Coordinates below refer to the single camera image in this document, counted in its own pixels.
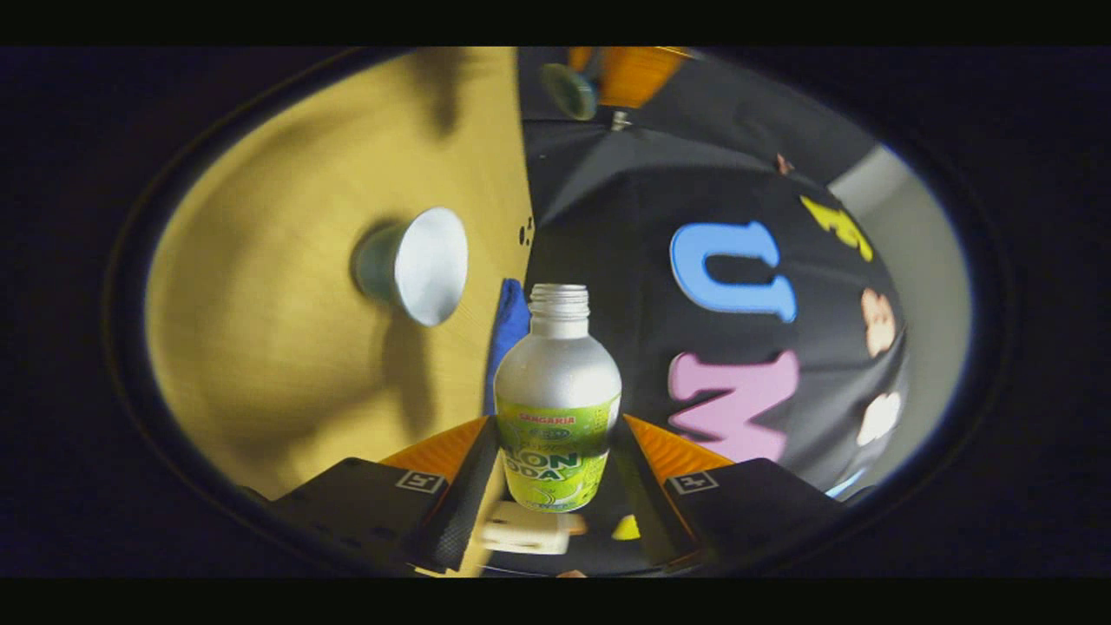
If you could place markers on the white toaster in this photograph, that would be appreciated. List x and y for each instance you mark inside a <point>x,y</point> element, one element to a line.
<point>525,531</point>

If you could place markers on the white cloth clip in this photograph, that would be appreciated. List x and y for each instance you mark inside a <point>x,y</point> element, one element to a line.
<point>620,120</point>

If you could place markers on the white and teal teacup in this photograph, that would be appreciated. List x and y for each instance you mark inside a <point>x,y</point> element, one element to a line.
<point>425,265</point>

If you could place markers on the blue folded towel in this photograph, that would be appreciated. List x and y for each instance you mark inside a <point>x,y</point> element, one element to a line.
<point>510,325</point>

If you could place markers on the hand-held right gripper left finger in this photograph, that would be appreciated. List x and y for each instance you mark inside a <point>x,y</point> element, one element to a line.
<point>464,512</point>

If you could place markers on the silver green water bottle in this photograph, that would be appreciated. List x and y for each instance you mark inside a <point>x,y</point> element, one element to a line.
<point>560,382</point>

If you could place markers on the red cloth clip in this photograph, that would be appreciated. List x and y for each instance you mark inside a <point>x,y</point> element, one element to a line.
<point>784,163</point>

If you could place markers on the black backdrop cloth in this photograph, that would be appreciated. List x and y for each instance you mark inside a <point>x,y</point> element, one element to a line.
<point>625,200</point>

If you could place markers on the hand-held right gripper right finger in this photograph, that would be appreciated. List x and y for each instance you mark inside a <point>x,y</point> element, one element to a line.
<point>647,508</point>

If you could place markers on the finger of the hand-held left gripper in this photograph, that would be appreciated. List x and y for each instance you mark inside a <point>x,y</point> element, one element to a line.
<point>581,58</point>
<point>638,74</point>

